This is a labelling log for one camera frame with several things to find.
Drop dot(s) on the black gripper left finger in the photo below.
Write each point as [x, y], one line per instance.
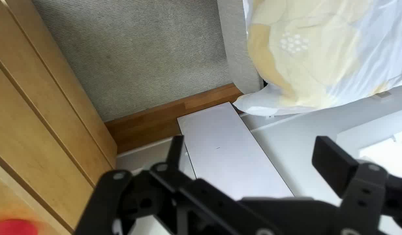
[122, 197]

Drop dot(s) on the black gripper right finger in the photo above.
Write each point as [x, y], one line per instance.
[367, 191]

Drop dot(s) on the red bowl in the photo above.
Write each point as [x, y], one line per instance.
[18, 227]

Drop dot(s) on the light wooden dresser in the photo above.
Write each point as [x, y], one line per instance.
[54, 145]

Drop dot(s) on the white leaning board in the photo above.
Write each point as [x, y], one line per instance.
[221, 150]

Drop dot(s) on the grey carpet rug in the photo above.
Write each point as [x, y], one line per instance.
[132, 55]

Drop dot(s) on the white and yellow plastic bag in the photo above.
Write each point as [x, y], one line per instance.
[320, 54]

